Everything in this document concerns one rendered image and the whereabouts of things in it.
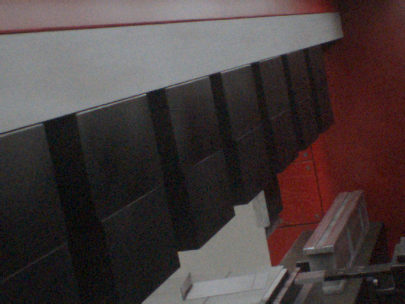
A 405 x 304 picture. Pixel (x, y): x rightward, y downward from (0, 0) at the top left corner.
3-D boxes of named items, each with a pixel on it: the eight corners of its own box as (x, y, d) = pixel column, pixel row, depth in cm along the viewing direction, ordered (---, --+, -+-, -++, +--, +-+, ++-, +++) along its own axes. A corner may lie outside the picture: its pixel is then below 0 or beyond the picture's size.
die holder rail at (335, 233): (346, 229, 206) (338, 192, 205) (369, 226, 204) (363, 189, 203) (311, 296, 159) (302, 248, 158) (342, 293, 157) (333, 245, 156)
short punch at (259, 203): (273, 224, 133) (262, 166, 132) (286, 222, 132) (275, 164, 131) (259, 241, 123) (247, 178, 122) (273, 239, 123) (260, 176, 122)
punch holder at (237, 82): (215, 189, 119) (192, 74, 117) (273, 180, 116) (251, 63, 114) (182, 213, 105) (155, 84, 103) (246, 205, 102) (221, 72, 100)
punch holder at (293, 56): (275, 144, 156) (258, 57, 154) (319, 137, 154) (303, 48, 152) (256, 158, 142) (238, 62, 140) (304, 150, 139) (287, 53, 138)
